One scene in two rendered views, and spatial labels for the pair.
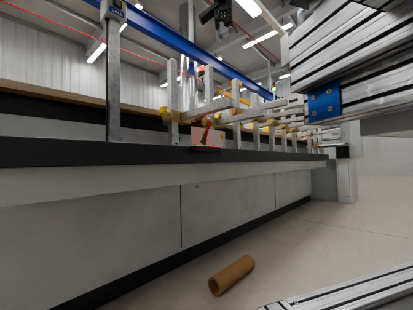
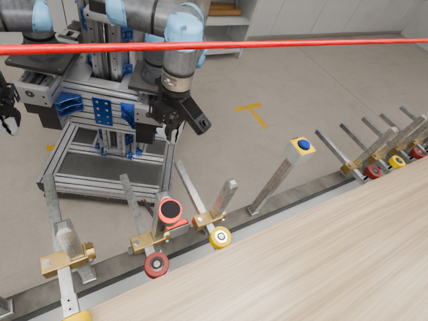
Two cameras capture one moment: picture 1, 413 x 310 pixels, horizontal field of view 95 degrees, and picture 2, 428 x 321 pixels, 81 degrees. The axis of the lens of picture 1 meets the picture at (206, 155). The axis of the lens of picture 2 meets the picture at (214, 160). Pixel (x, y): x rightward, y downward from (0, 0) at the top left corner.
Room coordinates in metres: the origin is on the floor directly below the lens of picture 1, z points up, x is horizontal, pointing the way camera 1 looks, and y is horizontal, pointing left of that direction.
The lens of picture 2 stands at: (1.39, 0.08, 1.79)
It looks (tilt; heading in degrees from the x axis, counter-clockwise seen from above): 49 degrees down; 182
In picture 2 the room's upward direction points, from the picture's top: 21 degrees clockwise
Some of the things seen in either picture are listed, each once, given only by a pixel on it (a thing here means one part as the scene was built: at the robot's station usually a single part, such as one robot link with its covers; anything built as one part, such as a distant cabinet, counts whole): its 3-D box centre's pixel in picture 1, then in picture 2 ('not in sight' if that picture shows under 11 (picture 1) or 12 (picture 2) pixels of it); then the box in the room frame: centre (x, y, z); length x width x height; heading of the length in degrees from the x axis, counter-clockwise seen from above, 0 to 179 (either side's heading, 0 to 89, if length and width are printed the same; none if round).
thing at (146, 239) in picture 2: (212, 122); (151, 241); (1.06, -0.04, 0.85); 0.14 x 0.06 x 0.05; 135
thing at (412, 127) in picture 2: not in sight; (392, 144); (-0.02, 1.03, 0.93); 0.04 x 0.04 x 0.48; 45
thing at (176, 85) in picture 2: not in sight; (176, 78); (0.89, -0.09, 1.43); 0.08 x 0.08 x 0.05
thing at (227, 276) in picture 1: (233, 272); not in sight; (1.02, -0.13, 0.04); 0.30 x 0.08 x 0.08; 135
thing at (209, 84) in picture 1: (209, 107); (158, 228); (1.04, -0.02, 0.93); 0.04 x 0.04 x 0.48; 45
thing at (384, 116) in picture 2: not in sight; (402, 134); (-0.42, 1.28, 0.80); 0.44 x 0.03 x 0.04; 45
